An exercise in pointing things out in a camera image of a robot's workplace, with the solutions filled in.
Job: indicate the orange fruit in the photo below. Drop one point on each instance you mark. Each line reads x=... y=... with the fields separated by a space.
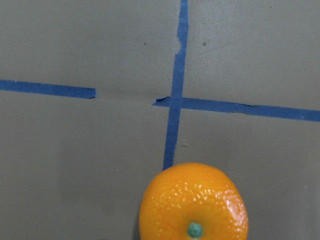
x=192 y=201

